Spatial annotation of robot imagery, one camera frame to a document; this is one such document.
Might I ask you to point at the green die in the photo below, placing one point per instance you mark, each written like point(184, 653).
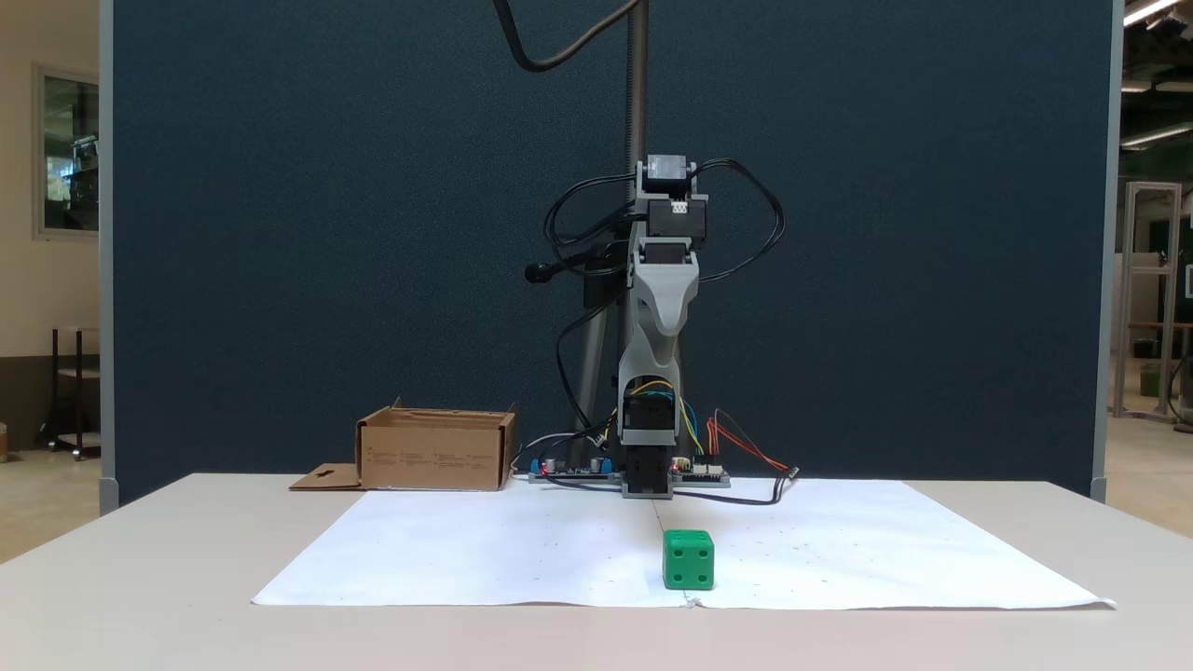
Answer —
point(688, 564)

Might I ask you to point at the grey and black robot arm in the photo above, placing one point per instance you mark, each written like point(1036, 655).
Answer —
point(657, 308)

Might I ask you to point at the black tripod with metal pole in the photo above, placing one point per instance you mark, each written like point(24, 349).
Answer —
point(637, 93)

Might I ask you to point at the motor driver circuit board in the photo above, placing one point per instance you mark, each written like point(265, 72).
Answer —
point(706, 479)

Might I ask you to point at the blue power circuit board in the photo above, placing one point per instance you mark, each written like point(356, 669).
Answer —
point(569, 474)

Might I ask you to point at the dark blue partition panel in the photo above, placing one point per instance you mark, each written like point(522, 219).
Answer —
point(326, 233)

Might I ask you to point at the brown cardboard box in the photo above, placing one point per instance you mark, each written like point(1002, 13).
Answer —
point(429, 457)

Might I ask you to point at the white paper sheet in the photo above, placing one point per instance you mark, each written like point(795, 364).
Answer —
point(466, 550)

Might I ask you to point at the ceiling light fixture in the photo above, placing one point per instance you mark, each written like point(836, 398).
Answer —
point(1146, 11)
point(1156, 135)

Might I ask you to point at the framed window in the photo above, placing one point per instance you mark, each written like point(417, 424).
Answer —
point(70, 149)

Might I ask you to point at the black shelf cart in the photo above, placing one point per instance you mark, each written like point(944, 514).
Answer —
point(54, 391)

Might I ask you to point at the aluminium frame rack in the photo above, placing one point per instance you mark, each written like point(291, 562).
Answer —
point(1132, 280)

